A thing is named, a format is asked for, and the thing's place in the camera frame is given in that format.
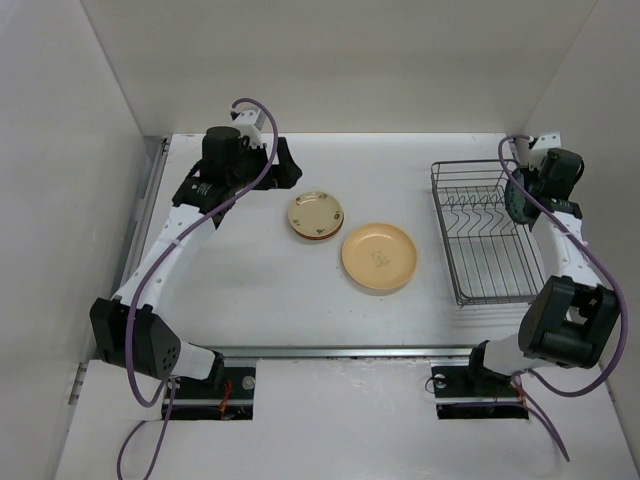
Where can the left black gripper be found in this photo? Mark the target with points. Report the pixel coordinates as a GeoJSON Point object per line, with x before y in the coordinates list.
{"type": "Point", "coordinates": [284, 174]}

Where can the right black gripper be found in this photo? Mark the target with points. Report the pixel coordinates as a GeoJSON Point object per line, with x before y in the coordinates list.
{"type": "Point", "coordinates": [528, 174]}

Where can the cream floral plate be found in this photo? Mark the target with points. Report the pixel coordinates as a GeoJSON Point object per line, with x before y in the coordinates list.
{"type": "Point", "coordinates": [314, 213]}

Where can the black glossy plate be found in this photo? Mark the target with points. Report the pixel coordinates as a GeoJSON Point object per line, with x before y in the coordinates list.
{"type": "Point", "coordinates": [342, 220]}

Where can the large beige plate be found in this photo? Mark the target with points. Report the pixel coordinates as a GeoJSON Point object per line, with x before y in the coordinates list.
{"type": "Point", "coordinates": [379, 257]}

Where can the green blue-patterned plate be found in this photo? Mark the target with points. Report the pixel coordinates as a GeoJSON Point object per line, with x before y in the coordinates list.
{"type": "Point", "coordinates": [518, 207]}

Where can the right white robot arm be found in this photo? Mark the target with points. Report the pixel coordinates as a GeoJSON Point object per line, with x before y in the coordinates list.
{"type": "Point", "coordinates": [570, 320]}

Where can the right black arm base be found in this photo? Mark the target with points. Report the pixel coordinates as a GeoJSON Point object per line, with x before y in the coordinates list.
{"type": "Point", "coordinates": [472, 392]}

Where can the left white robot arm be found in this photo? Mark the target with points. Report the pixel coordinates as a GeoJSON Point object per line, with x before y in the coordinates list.
{"type": "Point", "coordinates": [131, 329]}

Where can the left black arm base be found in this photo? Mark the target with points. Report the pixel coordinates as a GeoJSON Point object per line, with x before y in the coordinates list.
{"type": "Point", "coordinates": [229, 396]}

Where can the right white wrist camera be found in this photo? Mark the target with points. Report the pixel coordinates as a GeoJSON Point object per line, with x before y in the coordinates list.
{"type": "Point", "coordinates": [531, 151]}

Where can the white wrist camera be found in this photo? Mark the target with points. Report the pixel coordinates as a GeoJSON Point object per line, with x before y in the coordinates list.
{"type": "Point", "coordinates": [249, 123]}
{"type": "Point", "coordinates": [531, 151]}

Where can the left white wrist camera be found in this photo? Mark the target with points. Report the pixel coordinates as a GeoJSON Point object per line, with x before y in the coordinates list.
{"type": "Point", "coordinates": [249, 123]}

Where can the grey wire dish rack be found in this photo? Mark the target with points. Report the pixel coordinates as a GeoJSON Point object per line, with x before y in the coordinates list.
{"type": "Point", "coordinates": [491, 259]}

